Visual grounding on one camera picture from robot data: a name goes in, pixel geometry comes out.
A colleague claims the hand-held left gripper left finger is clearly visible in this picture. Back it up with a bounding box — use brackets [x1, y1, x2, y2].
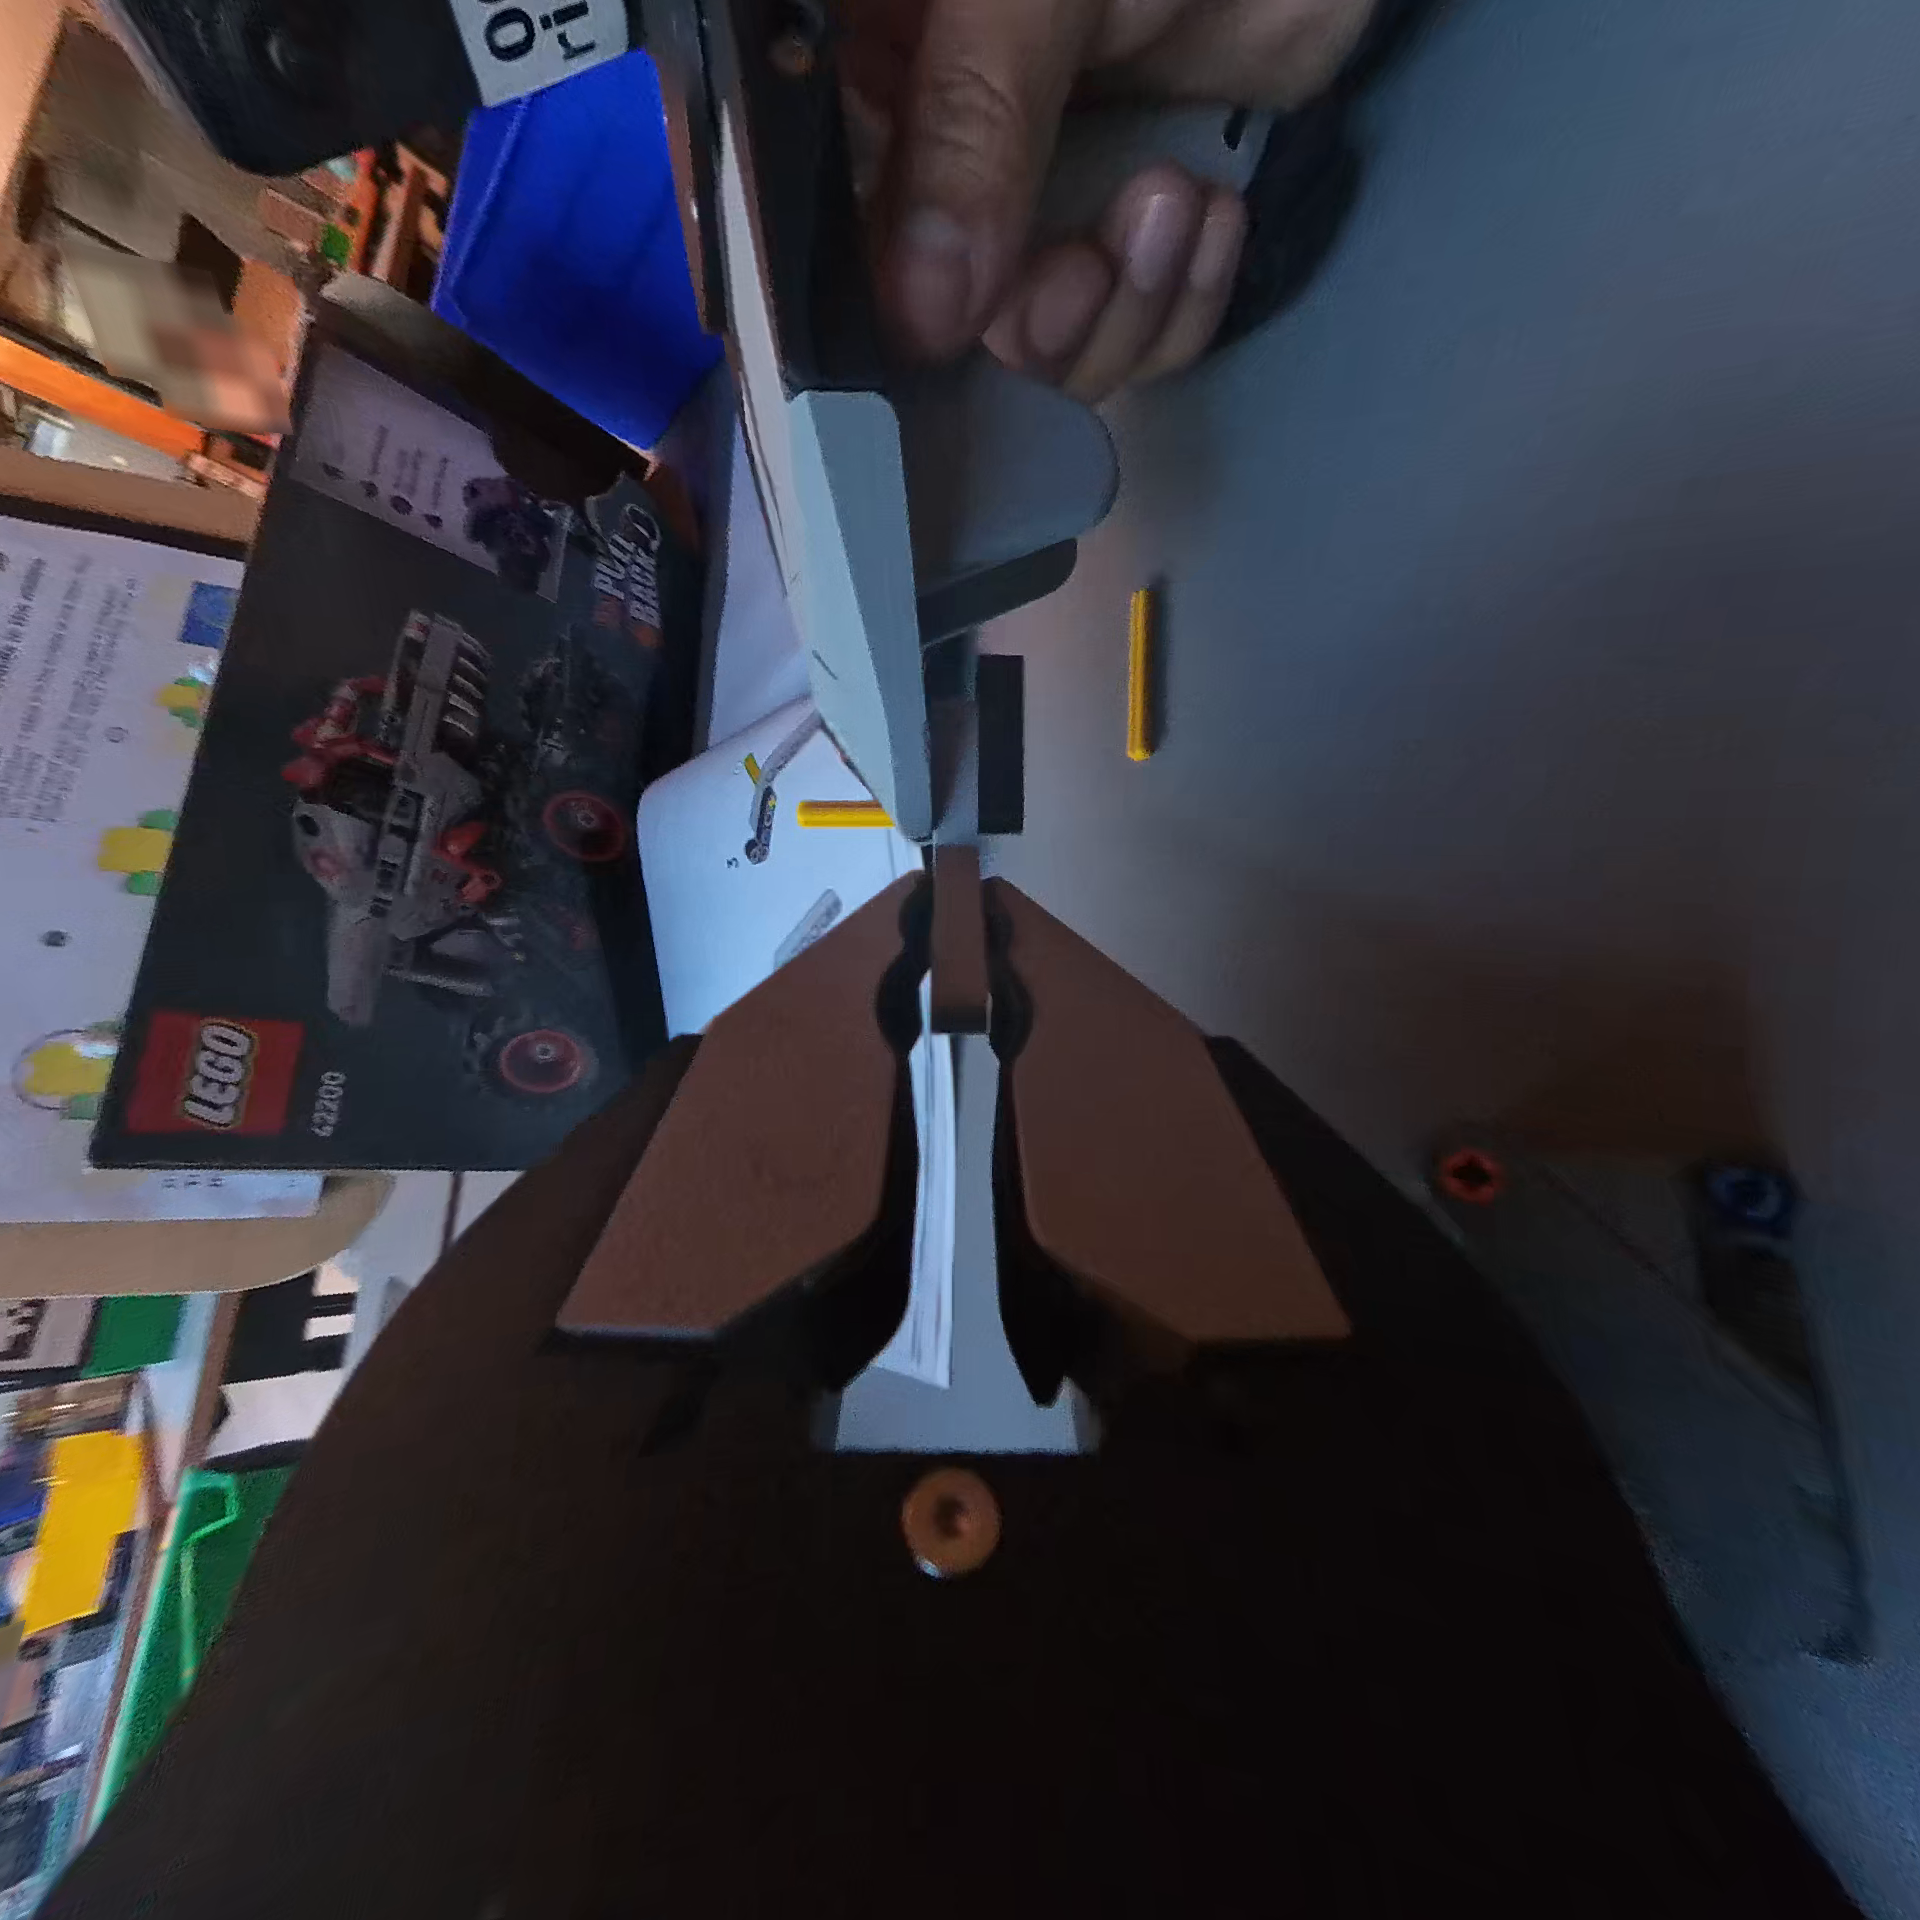
[556, 871, 933, 1386]

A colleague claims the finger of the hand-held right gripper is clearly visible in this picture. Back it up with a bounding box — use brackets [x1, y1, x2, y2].
[783, 387, 944, 841]
[895, 360, 1123, 649]

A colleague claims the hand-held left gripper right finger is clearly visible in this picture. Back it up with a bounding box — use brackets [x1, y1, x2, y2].
[982, 877, 1356, 1403]

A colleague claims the lego instruction booklet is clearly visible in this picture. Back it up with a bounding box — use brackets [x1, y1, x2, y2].
[636, 402, 964, 1386]

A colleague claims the black lego set box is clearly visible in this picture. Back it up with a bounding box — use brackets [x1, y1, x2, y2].
[86, 285, 710, 1176]

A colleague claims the blue lego pin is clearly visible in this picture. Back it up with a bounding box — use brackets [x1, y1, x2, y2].
[1701, 1162, 1797, 1241]

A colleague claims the person's right hand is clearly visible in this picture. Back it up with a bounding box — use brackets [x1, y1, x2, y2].
[848, 0, 1382, 404]

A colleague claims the blue plastic bin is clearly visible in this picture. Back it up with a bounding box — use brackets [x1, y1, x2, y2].
[432, 49, 724, 452]

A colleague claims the tan cardboard sheet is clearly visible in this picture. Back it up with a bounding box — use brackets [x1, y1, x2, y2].
[0, 1172, 395, 1306]

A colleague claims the green plastic bin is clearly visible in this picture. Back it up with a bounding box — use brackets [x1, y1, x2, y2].
[88, 1464, 308, 1817]

